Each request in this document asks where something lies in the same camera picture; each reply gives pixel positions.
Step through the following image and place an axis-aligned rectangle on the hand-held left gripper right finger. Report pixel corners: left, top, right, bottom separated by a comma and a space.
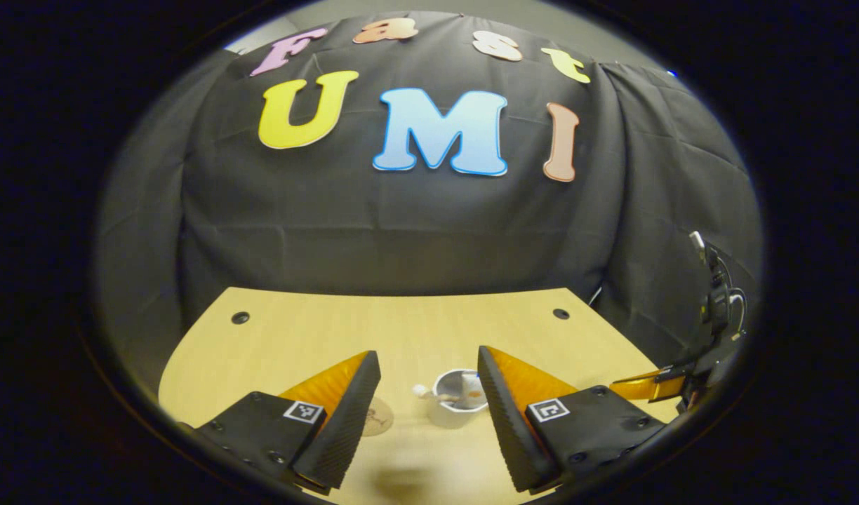
477, 345, 669, 494

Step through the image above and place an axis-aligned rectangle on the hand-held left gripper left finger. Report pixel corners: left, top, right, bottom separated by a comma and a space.
191, 350, 382, 495

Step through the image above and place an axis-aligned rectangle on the round wooden coaster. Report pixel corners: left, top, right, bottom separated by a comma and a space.
363, 397, 395, 437

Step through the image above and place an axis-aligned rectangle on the white cup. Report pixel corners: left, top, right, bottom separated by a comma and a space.
427, 369, 489, 429

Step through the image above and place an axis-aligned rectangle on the wooden desktop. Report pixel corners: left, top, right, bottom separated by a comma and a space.
158, 286, 683, 505

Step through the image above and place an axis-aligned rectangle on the black backdrop cloth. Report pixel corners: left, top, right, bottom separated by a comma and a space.
96, 11, 764, 393

